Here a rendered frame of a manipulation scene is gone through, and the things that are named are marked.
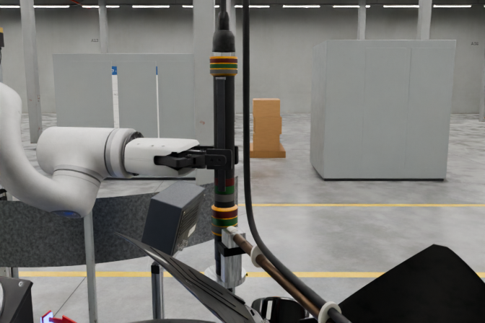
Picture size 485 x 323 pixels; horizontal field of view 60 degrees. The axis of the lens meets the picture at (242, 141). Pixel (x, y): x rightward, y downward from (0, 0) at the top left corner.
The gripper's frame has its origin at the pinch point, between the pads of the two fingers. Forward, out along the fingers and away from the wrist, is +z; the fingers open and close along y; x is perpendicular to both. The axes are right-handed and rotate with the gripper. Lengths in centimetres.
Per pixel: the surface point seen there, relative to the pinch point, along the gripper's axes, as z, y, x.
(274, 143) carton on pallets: -101, -806, -119
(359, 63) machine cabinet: 57, -623, 40
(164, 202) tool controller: -34, -57, -26
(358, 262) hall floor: 44, -309, -150
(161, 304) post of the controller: -35, -52, -58
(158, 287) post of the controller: -35, -52, -52
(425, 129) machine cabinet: 163, -645, -64
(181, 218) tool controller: -30, -59, -32
